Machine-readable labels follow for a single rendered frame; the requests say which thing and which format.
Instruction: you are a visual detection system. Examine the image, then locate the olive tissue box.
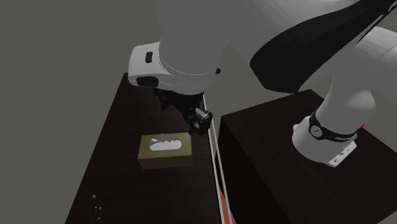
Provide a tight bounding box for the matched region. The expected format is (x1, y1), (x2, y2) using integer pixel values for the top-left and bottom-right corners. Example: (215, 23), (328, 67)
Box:
(137, 132), (193, 170)

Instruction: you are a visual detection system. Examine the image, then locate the dark wooden table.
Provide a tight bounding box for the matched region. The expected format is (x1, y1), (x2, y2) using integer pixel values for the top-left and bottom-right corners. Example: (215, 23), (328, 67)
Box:
(64, 72), (237, 224)

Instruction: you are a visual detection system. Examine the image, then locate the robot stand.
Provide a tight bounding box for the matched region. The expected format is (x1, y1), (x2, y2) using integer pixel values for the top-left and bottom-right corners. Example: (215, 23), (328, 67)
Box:
(216, 88), (397, 224)

